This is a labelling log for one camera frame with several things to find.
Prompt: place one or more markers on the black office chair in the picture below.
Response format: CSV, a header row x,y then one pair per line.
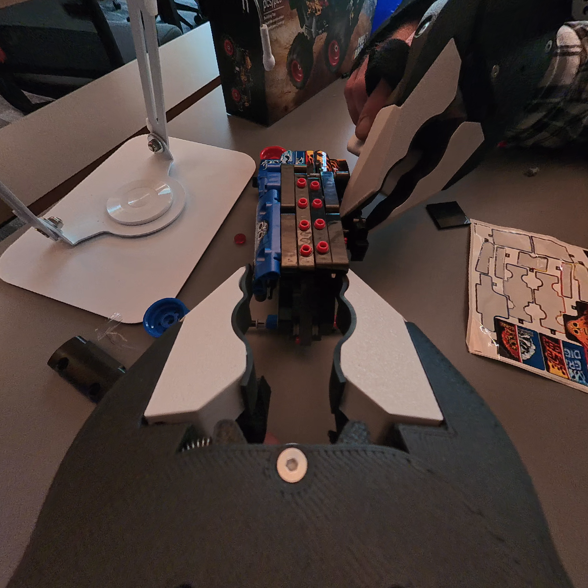
x,y
46,46

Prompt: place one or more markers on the brick-built toy truck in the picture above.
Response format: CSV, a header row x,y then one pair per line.
x,y
303,216

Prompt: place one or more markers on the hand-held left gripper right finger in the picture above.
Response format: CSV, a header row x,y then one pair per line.
x,y
390,367

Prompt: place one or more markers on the black toy set box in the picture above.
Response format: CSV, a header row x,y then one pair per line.
x,y
275,82

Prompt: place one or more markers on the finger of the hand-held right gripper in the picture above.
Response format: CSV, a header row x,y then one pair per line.
x,y
450,156
395,138

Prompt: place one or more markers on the blue storage bin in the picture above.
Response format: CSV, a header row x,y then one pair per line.
x,y
381,11

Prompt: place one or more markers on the person's right hand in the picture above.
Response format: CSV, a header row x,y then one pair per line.
x,y
372,105

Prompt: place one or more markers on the white stand with base plate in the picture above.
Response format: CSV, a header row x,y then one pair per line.
x,y
193,183

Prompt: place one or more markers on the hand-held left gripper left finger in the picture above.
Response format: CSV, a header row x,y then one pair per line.
x,y
202,367

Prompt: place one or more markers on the black square tile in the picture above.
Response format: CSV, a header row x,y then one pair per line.
x,y
448,215

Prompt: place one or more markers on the black cylinder part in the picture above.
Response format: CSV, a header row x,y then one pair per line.
x,y
82,367

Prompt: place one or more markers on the sticker sheet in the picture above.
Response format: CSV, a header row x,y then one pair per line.
x,y
523,285

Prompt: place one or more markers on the red wheel rim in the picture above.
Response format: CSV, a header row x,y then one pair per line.
x,y
272,151

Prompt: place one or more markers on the scattered small brick parts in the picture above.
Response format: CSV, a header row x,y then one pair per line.
x,y
532,171

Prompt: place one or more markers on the clear plastic wrap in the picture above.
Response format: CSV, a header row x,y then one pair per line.
x,y
110,328

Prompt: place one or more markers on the blue wheel rim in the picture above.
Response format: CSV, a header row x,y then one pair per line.
x,y
163,317

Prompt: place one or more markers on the clear round disc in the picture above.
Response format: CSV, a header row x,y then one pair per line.
x,y
140,202

